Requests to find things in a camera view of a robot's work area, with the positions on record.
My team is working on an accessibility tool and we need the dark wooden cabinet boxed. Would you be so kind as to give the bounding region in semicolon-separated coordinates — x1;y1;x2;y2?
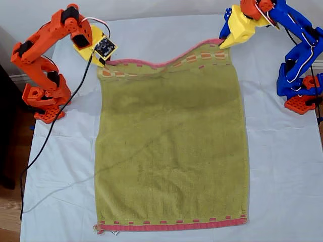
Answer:
0;63;26;190

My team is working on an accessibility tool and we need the small camera on red arm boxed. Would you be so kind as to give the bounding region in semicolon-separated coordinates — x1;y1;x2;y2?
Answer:
92;36;119;61

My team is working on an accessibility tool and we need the green towel with pink border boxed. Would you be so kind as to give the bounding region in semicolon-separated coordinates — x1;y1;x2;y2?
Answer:
92;38;250;235

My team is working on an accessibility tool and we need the black cable of red arm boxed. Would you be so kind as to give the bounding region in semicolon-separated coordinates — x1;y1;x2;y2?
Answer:
19;49;105;223

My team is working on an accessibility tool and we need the white table cover sheet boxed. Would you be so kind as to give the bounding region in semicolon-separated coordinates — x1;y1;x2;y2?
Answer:
20;14;323;242

